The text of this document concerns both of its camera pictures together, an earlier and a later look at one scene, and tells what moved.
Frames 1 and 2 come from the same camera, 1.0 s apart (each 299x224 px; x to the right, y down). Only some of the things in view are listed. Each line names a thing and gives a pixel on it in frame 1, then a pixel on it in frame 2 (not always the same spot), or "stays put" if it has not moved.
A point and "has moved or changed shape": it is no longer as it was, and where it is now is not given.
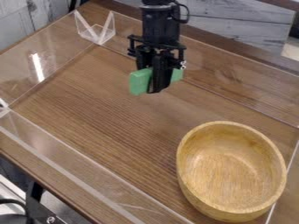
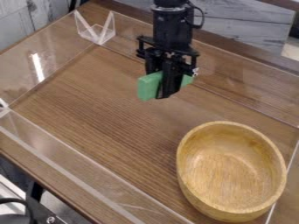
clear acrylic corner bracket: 97,33 stays put
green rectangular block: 139,80 has moved or changed shape
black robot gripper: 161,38 → 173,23
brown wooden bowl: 231,171 stays put
